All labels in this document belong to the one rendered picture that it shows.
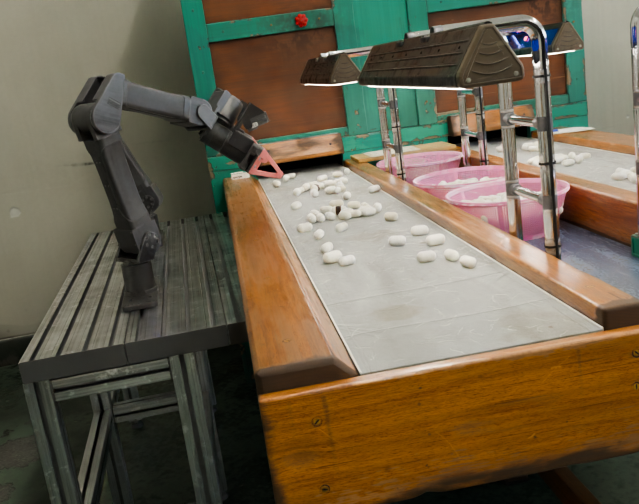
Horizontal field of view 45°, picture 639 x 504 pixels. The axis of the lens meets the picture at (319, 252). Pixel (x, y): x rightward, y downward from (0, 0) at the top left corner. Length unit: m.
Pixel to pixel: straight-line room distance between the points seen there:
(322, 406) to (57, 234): 2.73
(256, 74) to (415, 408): 1.89
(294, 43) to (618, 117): 1.88
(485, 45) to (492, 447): 0.47
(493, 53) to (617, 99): 3.08
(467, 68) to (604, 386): 0.41
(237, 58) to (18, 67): 1.15
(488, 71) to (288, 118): 1.77
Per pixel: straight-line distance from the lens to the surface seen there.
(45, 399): 1.44
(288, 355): 0.92
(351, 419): 0.90
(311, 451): 0.91
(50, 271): 3.56
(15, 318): 3.64
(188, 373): 1.41
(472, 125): 2.74
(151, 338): 1.39
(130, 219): 1.61
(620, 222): 1.61
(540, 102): 1.21
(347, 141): 2.69
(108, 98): 1.58
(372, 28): 2.71
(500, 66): 0.95
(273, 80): 2.66
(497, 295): 1.13
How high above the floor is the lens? 1.09
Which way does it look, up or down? 13 degrees down
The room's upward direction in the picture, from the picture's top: 8 degrees counter-clockwise
